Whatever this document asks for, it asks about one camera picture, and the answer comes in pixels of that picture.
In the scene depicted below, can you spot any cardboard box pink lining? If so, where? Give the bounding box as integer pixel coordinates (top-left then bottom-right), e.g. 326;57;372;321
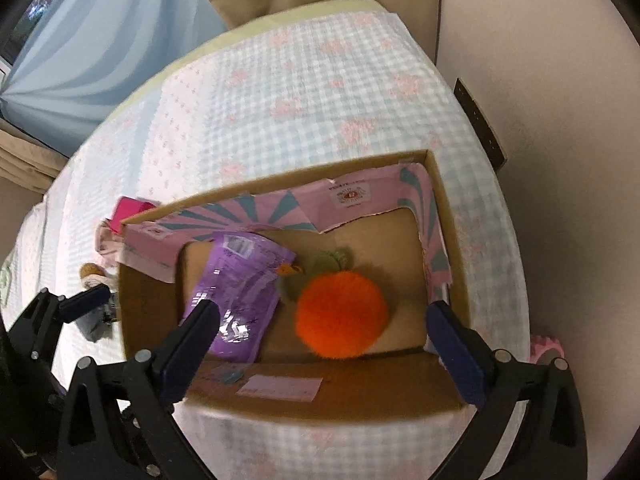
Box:
118;151;470;424

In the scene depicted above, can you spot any magenta zip pouch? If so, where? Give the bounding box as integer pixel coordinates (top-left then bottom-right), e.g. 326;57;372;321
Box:
107;196;157;234

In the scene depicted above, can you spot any purple snack packet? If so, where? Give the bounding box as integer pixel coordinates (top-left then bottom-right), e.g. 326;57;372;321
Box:
184;232;295;363

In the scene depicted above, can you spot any orange plush fruit toy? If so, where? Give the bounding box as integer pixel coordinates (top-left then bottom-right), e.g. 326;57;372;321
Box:
277;248;390;360

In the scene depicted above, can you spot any light blue curtain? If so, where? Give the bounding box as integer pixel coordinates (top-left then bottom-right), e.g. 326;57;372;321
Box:
1;0;227;156

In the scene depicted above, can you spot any grey fuzzy sock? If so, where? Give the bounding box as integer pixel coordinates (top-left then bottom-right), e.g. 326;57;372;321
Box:
75;304;117;342

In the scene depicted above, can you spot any pink printed cloth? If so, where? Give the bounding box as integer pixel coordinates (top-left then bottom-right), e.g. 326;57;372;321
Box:
96;220;124;268

